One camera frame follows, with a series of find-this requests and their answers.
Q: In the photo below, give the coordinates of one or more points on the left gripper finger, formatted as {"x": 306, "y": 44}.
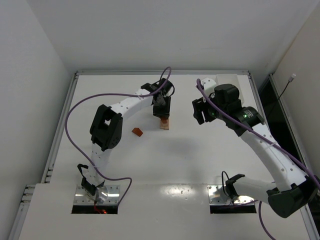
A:
{"x": 167, "y": 107}
{"x": 159, "y": 111}

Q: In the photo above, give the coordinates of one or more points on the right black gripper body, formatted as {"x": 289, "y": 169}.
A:
{"x": 199, "y": 110}

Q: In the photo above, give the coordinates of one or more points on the long plain wood block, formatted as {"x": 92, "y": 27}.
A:
{"x": 165, "y": 127}

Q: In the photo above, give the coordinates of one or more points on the orange triangular wood block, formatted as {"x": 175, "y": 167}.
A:
{"x": 137, "y": 131}

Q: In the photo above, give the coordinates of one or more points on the white perforated plastic box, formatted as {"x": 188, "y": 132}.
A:
{"x": 230, "y": 79}

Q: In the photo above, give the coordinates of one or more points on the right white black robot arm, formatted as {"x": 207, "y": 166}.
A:
{"x": 293, "y": 184}

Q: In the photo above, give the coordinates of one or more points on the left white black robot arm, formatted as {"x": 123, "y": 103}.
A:
{"x": 107, "y": 126}

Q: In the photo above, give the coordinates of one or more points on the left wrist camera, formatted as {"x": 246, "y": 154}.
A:
{"x": 151, "y": 87}

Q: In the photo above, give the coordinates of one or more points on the black wall cable white plug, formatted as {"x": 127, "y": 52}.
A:
{"x": 290, "y": 80}

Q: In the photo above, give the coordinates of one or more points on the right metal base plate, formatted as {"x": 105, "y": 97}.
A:
{"x": 217, "y": 198}

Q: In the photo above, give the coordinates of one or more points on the metal base plate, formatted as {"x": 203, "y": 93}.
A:
{"x": 107, "y": 195}
{"x": 217, "y": 198}

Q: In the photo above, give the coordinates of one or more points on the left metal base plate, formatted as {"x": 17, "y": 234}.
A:
{"x": 107, "y": 195}

